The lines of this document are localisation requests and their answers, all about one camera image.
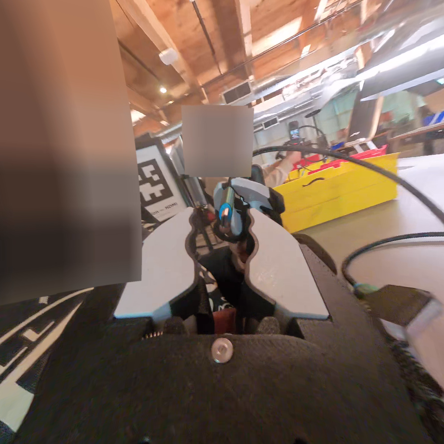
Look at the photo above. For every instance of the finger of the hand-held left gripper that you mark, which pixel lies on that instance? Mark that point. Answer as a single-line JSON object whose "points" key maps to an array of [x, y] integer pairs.
{"points": [[255, 194], [237, 218]]}

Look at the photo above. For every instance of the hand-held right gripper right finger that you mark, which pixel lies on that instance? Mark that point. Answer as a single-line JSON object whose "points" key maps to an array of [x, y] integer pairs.
{"points": [[284, 270]]}

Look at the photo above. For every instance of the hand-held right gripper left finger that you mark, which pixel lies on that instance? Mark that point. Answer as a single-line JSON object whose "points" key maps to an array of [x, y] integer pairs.
{"points": [[166, 263]]}

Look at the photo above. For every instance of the large yellow plastic bin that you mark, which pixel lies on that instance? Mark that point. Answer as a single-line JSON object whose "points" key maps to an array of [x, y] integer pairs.
{"points": [[347, 201]]}

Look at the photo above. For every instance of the grey metal port adapter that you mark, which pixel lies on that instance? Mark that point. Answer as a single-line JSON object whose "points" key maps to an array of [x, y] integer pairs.
{"points": [[399, 305]]}

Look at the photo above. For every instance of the small ceiling vent grille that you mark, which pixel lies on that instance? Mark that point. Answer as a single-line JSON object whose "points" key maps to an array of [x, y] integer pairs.
{"points": [[270, 122]]}

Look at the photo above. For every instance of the framed marker poster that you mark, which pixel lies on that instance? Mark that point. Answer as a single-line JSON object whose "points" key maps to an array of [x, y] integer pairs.
{"points": [[156, 184]]}

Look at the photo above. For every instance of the red plastic bin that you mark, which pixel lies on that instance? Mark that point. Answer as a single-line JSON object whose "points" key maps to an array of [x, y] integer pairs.
{"points": [[364, 156]]}

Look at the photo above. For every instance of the large ceiling vent grille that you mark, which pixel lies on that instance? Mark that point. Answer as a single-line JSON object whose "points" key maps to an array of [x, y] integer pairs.
{"points": [[236, 92]]}

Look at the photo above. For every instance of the white softbox light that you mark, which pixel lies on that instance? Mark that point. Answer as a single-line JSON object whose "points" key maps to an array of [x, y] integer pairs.
{"points": [[399, 76]]}

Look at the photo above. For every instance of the aluminium frame rail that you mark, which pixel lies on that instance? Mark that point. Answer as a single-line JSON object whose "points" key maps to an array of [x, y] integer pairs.
{"points": [[192, 194]]}

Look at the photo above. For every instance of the black action camera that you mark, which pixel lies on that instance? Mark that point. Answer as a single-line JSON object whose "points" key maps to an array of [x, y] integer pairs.
{"points": [[294, 133]]}

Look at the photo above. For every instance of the black board with tan frame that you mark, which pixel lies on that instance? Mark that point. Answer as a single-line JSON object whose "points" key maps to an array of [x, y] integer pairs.
{"points": [[364, 118]]}

